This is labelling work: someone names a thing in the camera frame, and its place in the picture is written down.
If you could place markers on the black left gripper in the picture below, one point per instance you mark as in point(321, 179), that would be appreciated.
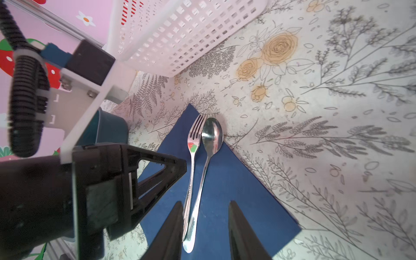
point(43, 199)

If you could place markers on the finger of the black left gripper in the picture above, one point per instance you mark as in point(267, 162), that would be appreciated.
point(149, 191)

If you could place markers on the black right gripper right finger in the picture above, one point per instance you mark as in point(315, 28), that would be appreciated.
point(244, 244)

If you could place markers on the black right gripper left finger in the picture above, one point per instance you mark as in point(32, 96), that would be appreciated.
point(167, 243)

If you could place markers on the silver metal fork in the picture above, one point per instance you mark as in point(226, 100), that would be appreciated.
point(193, 143)

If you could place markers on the silver metal spoon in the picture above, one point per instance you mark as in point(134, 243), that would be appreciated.
point(212, 139)

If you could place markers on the dark blue paper napkin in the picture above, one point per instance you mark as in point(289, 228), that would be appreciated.
point(227, 180)

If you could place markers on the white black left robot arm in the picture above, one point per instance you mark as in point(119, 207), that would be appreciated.
point(28, 137)

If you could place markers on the dark teal plastic tray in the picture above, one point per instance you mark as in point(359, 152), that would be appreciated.
point(104, 128)

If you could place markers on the white perforated plastic basket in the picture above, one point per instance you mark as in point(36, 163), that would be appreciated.
point(165, 37)

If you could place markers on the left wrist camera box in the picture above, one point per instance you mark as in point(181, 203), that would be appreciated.
point(88, 77)

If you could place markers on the aluminium corner post left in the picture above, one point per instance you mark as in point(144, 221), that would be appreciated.
point(42, 14)

